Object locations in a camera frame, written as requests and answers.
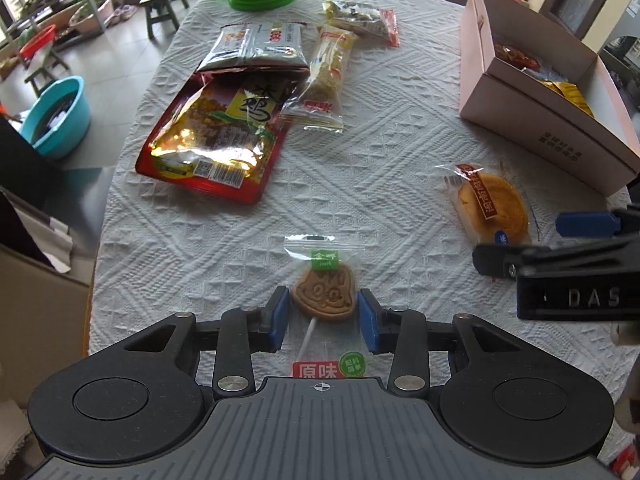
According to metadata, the yellow snack packet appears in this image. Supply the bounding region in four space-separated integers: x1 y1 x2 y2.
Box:
522 70 596 118

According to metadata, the large red yellow snack bag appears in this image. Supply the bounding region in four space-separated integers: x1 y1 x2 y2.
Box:
136 72 291 206

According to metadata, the cookie lollipop packet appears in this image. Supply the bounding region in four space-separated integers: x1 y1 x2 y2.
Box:
284 234 381 378

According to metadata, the red plastic basin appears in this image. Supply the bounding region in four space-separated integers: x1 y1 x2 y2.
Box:
19 24 57 58

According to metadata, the pair of slippers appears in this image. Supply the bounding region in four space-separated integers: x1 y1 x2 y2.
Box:
107 4 136 26

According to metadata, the beige cardboard box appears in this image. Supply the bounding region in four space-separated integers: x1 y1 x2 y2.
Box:
0 242 93 411

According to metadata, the white textured tablecloth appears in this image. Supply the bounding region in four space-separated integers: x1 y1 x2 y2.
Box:
89 0 640 466

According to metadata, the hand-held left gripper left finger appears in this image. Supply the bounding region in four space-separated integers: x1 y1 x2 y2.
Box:
122 285 292 397

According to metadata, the flower pot with green plant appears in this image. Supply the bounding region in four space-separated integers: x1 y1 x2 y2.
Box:
70 0 115 36

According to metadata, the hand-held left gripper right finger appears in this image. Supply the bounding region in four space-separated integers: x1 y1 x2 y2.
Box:
356 287 521 397

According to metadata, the round yellow cake packet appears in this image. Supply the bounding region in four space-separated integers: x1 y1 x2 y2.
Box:
442 162 538 251

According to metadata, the dark wooden stool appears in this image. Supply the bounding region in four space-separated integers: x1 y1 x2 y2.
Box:
139 0 190 38

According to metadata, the long yellow cracker packet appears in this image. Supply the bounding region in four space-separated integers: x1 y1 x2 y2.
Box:
280 25 360 133

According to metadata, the clear red-ended snack packet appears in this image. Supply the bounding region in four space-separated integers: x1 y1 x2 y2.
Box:
322 0 401 48

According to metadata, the person's right hand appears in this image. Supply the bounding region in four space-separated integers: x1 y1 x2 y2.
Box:
610 321 640 348

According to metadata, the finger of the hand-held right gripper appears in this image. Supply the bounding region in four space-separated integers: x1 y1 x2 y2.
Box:
472 237 640 279
555 209 640 239

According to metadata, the silver red snack bag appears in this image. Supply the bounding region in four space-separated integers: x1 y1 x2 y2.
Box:
196 22 310 73

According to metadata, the teal plastic basin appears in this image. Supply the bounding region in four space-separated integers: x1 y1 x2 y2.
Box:
20 76 92 160

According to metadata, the red braised egg packet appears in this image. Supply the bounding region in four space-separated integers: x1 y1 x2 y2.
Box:
492 42 541 71

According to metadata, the pink cardboard box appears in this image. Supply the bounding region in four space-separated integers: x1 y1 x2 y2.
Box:
459 0 640 197

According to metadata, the small dark stool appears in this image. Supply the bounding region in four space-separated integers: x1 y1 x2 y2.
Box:
25 55 68 96

